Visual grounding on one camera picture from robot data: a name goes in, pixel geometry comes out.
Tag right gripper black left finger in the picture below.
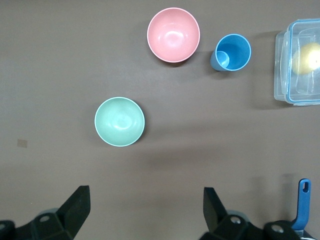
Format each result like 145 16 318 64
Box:
29 184 91 240

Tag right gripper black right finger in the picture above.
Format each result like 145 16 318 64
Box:
201 186 266 240

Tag green bowl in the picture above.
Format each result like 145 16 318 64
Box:
94 96 146 148

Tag pink bowl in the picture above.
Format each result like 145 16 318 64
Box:
146 7 201 63

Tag clear container with blue rim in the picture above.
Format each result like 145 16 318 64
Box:
273 17 320 107

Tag blue plastic cup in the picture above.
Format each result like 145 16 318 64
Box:
209 33 252 73

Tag yellow food in container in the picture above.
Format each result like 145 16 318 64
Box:
292 41 320 75

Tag black pot with blue handle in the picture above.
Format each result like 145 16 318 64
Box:
291 178 312 240

